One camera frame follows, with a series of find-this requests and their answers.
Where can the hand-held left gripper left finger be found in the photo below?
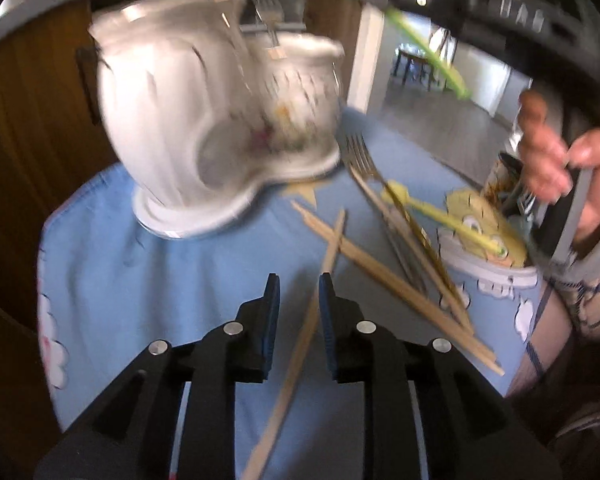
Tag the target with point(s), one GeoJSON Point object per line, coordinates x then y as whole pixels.
{"type": "Point", "coordinates": [271, 320]}

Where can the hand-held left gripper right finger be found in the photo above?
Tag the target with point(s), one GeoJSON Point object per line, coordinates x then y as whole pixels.
{"type": "Point", "coordinates": [327, 325]}

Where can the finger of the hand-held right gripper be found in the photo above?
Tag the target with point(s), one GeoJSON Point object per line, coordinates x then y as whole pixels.
{"type": "Point", "coordinates": [415, 0]}

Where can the gold fork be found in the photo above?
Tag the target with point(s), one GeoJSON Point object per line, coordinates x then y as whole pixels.
{"type": "Point", "coordinates": [362, 157]}

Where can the white ceramic double utensil holder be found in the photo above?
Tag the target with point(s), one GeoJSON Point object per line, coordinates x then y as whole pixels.
{"type": "Point", "coordinates": [155, 125]}

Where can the person's right hand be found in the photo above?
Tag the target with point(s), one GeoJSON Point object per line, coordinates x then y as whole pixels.
{"type": "Point", "coordinates": [540, 160]}

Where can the wooden chair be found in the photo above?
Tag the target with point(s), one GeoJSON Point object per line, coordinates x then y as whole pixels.
{"type": "Point", "coordinates": [412, 57]}

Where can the narrow wooden cabinet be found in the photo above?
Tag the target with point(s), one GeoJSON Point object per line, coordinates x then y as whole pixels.
{"type": "Point", "coordinates": [335, 40]}

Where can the blue printed cloth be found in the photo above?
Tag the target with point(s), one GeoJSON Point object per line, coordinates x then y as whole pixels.
{"type": "Point", "coordinates": [155, 270]}

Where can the dark patterned container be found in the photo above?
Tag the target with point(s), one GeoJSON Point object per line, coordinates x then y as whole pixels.
{"type": "Point", "coordinates": [502, 185]}

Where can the person's leg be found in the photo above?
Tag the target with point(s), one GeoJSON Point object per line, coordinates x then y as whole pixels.
{"type": "Point", "coordinates": [545, 340]}

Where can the person's patterned shorts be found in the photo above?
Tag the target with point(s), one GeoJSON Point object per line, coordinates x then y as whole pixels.
{"type": "Point", "coordinates": [595, 285]}

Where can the wooden cabinet door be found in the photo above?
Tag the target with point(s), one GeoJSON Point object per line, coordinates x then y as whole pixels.
{"type": "Point", "coordinates": [30, 135]}

